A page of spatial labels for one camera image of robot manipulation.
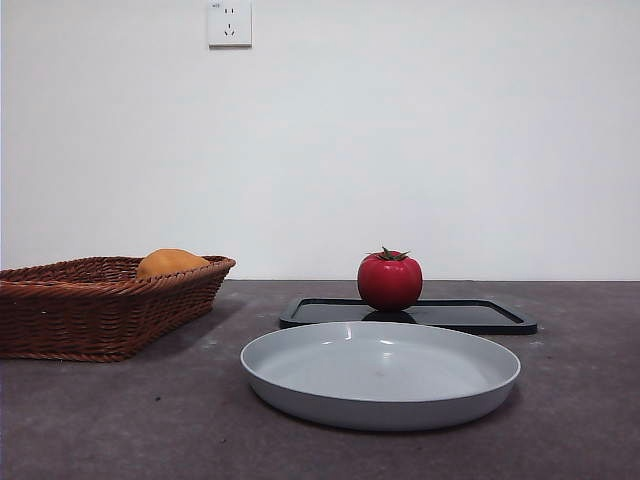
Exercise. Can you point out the pale grey round plate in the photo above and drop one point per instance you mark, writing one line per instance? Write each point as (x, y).
(380, 400)

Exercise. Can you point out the dark green rectangular tray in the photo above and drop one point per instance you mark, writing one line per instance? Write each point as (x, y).
(460, 315)

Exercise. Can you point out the white wall socket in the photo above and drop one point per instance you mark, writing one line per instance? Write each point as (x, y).
(230, 25)

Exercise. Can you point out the brown wicker basket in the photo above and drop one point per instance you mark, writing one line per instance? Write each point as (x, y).
(100, 320)

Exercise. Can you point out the red tomato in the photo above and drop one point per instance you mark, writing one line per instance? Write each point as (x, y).
(390, 285)

